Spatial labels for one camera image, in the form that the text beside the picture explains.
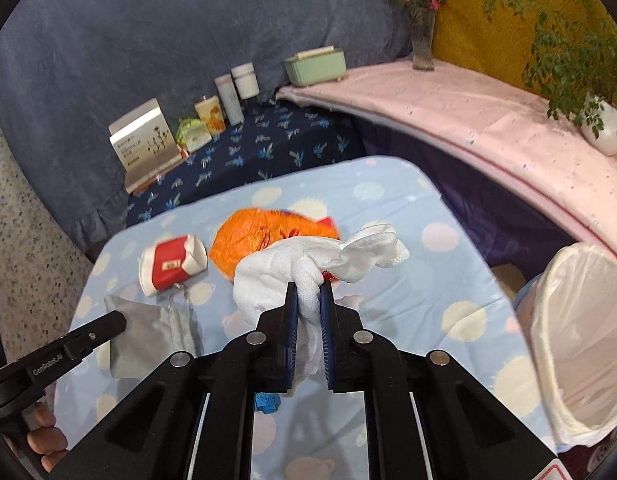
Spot white cloth gloves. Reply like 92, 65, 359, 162
234, 223, 409, 386

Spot orange plastic bag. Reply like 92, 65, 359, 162
209, 208, 325, 280

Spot red white paper cup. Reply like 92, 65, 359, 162
138, 234, 208, 297

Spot red packaging piece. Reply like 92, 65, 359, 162
316, 217, 340, 282

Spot white-lined trash bin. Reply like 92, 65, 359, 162
513, 243, 617, 448

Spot person's left hand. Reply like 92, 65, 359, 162
28, 402, 69, 472

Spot navy floral cloth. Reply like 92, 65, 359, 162
126, 101, 366, 226

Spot small green wrapped box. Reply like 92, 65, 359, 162
175, 118, 212, 153

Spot white floral card box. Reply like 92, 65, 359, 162
109, 99, 188, 194

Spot pink table cloth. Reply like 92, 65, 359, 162
277, 61, 617, 260

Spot tall white tube bottle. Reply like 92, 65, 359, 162
214, 74, 244, 126

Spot white cylindrical jar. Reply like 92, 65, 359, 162
231, 63, 260, 101

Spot mint green tissue box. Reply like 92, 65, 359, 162
284, 46, 347, 87

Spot blue-grey hanging blanket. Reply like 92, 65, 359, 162
0, 0, 410, 250

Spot glass vase pink flowers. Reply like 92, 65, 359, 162
387, 0, 446, 72

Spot green plant white pot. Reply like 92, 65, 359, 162
482, 0, 617, 156

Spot yellow hanging blanket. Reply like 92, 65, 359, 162
427, 0, 617, 97

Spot grey drawstring pouch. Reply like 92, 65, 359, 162
104, 295, 199, 379

